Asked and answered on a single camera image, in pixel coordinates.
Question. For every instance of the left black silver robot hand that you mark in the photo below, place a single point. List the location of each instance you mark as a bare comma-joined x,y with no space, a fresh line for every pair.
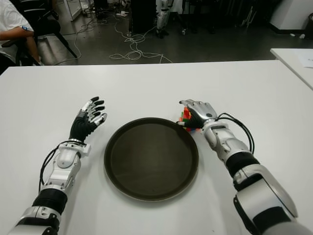
79,128

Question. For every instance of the white column with black base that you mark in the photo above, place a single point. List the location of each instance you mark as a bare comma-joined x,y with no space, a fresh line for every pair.
288,12

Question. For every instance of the white side table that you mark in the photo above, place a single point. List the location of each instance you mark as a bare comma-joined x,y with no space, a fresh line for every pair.
286,58

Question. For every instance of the multicoloured Rubik's cube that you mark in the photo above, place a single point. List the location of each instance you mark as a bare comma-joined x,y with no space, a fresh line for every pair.
186,113

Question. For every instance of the white power strip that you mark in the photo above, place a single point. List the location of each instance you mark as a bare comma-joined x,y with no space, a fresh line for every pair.
121,14

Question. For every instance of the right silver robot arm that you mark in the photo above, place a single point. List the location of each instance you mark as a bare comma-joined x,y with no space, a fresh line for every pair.
244,166

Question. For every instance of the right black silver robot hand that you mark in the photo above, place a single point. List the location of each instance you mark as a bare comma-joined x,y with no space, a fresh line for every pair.
203,111

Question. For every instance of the dark brown round plate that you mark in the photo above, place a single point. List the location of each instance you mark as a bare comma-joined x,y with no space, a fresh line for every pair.
151,159

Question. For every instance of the person in white shirt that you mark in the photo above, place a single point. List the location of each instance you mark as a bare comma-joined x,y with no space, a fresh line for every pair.
9,14

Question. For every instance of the white paper sheet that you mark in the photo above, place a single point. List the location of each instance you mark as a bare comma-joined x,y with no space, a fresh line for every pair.
305,58

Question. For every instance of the black office chair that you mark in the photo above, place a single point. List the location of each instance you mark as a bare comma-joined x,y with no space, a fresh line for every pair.
46,25

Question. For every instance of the black cabinet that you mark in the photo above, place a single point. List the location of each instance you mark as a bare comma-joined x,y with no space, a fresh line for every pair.
143,14

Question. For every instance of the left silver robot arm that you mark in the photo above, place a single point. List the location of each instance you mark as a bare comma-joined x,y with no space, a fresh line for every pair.
64,161

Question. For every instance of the white low cabinet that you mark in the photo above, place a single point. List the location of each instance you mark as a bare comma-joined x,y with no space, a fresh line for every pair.
75,9

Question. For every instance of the white humanoid robot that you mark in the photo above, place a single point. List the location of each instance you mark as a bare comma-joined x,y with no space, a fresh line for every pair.
161,17

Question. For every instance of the grey folding metal frame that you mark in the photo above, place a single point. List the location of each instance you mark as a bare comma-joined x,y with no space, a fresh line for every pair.
249,14

